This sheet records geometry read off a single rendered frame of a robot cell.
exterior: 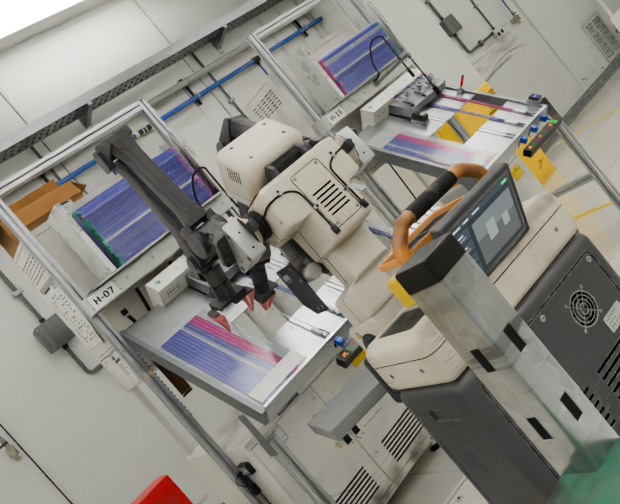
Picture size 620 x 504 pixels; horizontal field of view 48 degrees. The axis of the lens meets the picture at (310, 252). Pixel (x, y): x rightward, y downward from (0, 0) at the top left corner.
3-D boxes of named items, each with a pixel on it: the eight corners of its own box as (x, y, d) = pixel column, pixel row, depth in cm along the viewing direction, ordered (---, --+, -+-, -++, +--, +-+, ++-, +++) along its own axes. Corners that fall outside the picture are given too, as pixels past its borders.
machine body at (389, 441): (452, 435, 286) (357, 322, 282) (356, 574, 247) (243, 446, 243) (368, 447, 340) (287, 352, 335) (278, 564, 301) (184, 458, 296)
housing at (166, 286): (251, 247, 295) (244, 220, 286) (168, 318, 268) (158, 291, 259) (237, 242, 300) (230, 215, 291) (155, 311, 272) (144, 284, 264)
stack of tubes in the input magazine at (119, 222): (215, 194, 286) (172, 143, 284) (121, 265, 257) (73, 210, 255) (205, 205, 296) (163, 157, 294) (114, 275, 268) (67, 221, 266)
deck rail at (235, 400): (269, 421, 221) (266, 409, 217) (265, 426, 219) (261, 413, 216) (128, 341, 260) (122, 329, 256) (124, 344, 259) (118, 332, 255)
